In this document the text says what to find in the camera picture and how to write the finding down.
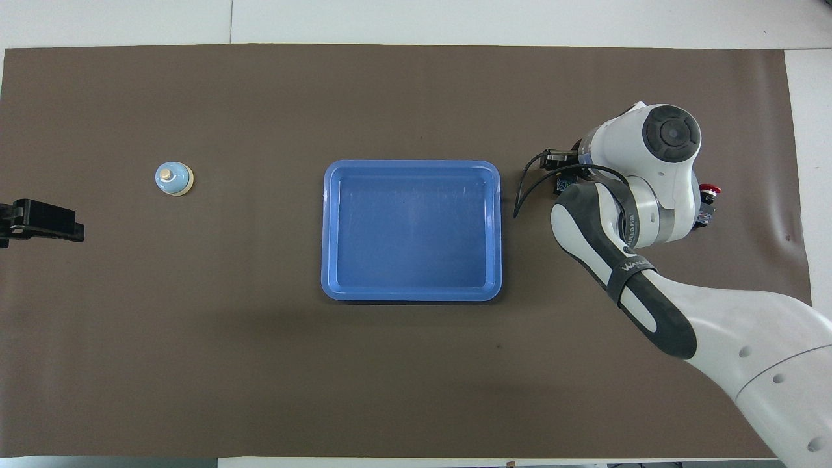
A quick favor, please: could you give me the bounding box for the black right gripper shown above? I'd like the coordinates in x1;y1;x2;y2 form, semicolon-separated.
539;148;584;179

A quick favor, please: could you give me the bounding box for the red push button switch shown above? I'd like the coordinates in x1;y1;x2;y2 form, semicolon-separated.
692;184;722;228

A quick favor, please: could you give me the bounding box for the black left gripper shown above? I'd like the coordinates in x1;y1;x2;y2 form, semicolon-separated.
0;199;86;249

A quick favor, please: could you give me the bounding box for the brown paper table mat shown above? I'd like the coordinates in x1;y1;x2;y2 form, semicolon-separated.
0;43;829;459

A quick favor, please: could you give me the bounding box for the light blue desk bell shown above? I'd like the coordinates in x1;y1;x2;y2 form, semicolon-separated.
155;160;195;197

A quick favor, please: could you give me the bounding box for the blue plastic tray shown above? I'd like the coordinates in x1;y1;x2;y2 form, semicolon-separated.
321;159;502;302

